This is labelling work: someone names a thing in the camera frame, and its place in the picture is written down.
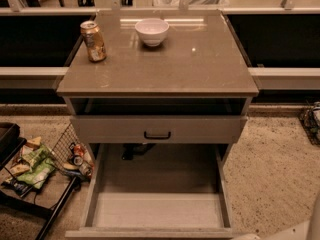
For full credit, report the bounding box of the wire basket right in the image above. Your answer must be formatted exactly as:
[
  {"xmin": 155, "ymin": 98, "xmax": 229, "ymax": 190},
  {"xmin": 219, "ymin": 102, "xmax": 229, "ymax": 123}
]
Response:
[{"xmin": 299, "ymin": 101, "xmax": 320, "ymax": 145}]

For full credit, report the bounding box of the gold soda can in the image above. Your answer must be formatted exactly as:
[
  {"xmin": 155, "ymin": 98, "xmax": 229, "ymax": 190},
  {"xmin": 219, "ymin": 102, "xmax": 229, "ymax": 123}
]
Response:
[{"xmin": 80, "ymin": 20, "xmax": 107, "ymax": 62}]

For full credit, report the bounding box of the wire basket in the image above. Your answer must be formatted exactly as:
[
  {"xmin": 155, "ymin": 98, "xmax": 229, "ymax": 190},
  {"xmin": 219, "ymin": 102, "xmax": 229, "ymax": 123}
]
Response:
[
  {"xmin": 51, "ymin": 124, "xmax": 94, "ymax": 181},
  {"xmin": 299, "ymin": 101, "xmax": 320, "ymax": 145}
]

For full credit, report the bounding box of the white ceramic bowl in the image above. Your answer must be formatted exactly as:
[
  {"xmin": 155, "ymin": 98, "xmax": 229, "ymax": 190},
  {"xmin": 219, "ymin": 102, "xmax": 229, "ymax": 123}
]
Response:
[{"xmin": 135, "ymin": 18, "xmax": 169, "ymax": 47}]

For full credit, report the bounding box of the grey drawer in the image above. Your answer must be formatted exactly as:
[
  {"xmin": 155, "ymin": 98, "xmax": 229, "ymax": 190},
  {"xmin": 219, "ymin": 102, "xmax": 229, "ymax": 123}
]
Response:
[
  {"xmin": 70, "ymin": 115, "xmax": 247, "ymax": 144},
  {"xmin": 66, "ymin": 144, "xmax": 236, "ymax": 240}
]

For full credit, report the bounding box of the grey drawer cabinet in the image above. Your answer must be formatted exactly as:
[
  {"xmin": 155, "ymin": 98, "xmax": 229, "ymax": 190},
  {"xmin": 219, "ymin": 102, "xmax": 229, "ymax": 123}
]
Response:
[{"xmin": 55, "ymin": 9, "xmax": 260, "ymax": 152}]

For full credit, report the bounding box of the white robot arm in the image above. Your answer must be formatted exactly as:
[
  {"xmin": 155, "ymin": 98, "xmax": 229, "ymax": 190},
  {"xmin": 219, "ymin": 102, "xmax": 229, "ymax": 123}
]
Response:
[{"xmin": 231, "ymin": 193, "xmax": 320, "ymax": 240}]

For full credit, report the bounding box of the wire basket left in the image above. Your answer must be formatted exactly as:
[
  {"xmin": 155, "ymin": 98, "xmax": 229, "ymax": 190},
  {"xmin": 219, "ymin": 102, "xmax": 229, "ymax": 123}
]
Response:
[{"xmin": 51, "ymin": 124, "xmax": 94, "ymax": 181}]

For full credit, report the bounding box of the green chip bag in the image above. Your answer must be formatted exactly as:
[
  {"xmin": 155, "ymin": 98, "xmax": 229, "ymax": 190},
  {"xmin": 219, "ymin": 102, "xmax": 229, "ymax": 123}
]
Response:
[{"xmin": 17, "ymin": 145, "xmax": 55, "ymax": 189}]

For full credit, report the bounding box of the red soda can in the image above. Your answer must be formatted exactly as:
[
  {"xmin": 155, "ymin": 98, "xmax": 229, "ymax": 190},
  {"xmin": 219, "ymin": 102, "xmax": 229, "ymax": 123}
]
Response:
[{"xmin": 72, "ymin": 144, "xmax": 84, "ymax": 166}]

